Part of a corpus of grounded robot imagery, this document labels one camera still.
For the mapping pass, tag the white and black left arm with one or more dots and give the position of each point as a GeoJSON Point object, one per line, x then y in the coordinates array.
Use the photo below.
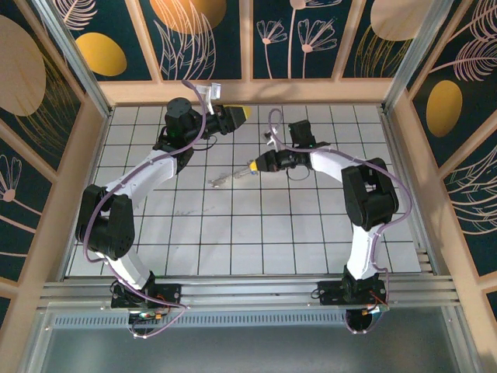
{"type": "Point", "coordinates": [155, 171]}

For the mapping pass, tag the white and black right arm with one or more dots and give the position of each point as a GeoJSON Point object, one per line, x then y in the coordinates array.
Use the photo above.
{"type": "Point", "coordinates": [330, 163]}

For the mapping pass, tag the dark panel three flowers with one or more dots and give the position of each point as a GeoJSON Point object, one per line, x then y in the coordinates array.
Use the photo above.
{"type": "Point", "coordinates": [279, 58]}

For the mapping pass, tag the dark panel orange circle leaves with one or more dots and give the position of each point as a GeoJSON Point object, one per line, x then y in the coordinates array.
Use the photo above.
{"type": "Point", "coordinates": [186, 39]}

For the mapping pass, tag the dark panel plain yellow oval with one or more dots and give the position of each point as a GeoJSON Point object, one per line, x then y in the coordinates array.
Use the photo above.
{"type": "Point", "coordinates": [101, 54]}

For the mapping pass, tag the dark panel pale circle yellow lines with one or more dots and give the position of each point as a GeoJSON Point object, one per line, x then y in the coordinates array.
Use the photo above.
{"type": "Point", "coordinates": [372, 58]}

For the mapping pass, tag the perforated metal strip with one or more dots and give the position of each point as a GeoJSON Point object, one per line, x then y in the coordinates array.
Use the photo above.
{"type": "Point", "coordinates": [248, 320]}

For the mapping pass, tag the dark panel yellow oval fern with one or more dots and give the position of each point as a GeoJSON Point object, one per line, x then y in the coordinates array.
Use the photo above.
{"type": "Point", "coordinates": [444, 109]}

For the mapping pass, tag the dark panel large pale circle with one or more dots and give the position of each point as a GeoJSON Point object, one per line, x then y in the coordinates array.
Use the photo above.
{"type": "Point", "coordinates": [23, 77]}

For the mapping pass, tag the grey metal sheet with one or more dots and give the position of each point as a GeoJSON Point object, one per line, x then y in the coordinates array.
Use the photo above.
{"type": "Point", "coordinates": [248, 349]}

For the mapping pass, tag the dark panel pink flower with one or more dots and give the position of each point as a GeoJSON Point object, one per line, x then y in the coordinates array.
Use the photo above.
{"type": "Point", "coordinates": [19, 233]}

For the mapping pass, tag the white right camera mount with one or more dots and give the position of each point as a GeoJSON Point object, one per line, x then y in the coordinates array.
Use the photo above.
{"type": "Point", "coordinates": [275, 141]}

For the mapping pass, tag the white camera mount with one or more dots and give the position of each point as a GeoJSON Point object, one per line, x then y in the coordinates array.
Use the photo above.
{"type": "Point", "coordinates": [275, 141]}
{"type": "Point", "coordinates": [206, 91]}

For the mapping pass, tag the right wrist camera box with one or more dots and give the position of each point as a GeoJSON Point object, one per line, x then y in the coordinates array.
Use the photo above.
{"type": "Point", "coordinates": [268, 136]}

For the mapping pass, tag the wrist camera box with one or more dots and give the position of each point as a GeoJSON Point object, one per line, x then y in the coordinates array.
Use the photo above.
{"type": "Point", "coordinates": [268, 136]}
{"type": "Point", "coordinates": [216, 90]}

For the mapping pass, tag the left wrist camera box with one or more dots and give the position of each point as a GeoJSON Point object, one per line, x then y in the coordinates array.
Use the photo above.
{"type": "Point", "coordinates": [216, 90]}

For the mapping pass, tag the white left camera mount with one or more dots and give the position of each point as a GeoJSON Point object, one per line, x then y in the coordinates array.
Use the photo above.
{"type": "Point", "coordinates": [206, 91]}

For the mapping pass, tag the aluminium table side rail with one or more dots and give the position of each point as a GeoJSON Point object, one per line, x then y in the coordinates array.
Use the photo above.
{"type": "Point", "coordinates": [94, 163]}
{"type": "Point", "coordinates": [390, 132]}

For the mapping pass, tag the aluminium frame post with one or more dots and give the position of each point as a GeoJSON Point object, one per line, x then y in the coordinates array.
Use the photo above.
{"type": "Point", "coordinates": [76, 58]}
{"type": "Point", "coordinates": [414, 58]}

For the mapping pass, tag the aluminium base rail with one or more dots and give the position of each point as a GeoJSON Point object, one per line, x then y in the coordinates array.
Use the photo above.
{"type": "Point", "coordinates": [248, 291]}

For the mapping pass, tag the dark wall art panel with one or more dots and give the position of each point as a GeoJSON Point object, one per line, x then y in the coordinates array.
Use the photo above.
{"type": "Point", "coordinates": [491, 307]}
{"type": "Point", "coordinates": [4, 311]}

